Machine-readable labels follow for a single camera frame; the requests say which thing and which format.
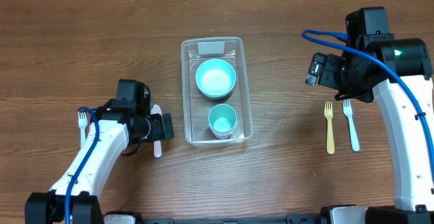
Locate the white fork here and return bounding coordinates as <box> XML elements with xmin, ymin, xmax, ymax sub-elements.
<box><xmin>342</xmin><ymin>99</ymin><xmax>360</xmax><ymax>152</ymax></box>
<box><xmin>77</xmin><ymin>112</ymin><xmax>88</xmax><ymax>147</ymax></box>

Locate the yellow plastic fork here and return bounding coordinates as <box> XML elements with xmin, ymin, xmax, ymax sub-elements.
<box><xmin>324</xmin><ymin>101</ymin><xmax>335</xmax><ymax>155</ymax></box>

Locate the light blue bowl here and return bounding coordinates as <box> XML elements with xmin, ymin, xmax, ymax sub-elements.
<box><xmin>195</xmin><ymin>58</ymin><xmax>237</xmax><ymax>99</ymax></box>

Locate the blue plastic cup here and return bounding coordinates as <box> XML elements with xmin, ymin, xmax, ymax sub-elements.
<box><xmin>212</xmin><ymin>130</ymin><xmax>233</xmax><ymax>139</ymax></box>

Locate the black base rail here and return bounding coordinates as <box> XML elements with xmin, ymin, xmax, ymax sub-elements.
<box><xmin>104</xmin><ymin>212</ymin><xmax>323</xmax><ymax>224</ymax></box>

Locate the white fork left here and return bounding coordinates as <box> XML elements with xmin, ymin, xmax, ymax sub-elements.
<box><xmin>77</xmin><ymin>112</ymin><xmax>88</xmax><ymax>147</ymax></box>

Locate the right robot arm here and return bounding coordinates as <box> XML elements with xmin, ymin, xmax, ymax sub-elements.
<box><xmin>302</xmin><ymin>30</ymin><xmax>433</xmax><ymax>223</ymax></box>

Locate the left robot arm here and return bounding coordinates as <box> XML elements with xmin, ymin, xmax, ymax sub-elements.
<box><xmin>24</xmin><ymin>98</ymin><xmax>174</xmax><ymax>223</ymax></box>

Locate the green plastic cup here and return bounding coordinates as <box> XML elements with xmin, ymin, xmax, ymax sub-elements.
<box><xmin>208</xmin><ymin>104</ymin><xmax>237</xmax><ymax>132</ymax></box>

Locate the white plastic spoon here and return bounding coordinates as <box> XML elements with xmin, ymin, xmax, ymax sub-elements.
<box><xmin>151</xmin><ymin>105</ymin><xmax>162</xmax><ymax>158</ymax></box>

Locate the clear plastic container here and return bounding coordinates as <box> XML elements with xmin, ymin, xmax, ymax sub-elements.
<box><xmin>181</xmin><ymin>37</ymin><xmax>253</xmax><ymax>146</ymax></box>

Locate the white fork right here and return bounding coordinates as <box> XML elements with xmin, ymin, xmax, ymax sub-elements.
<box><xmin>342</xmin><ymin>99</ymin><xmax>360</xmax><ymax>152</ymax></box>

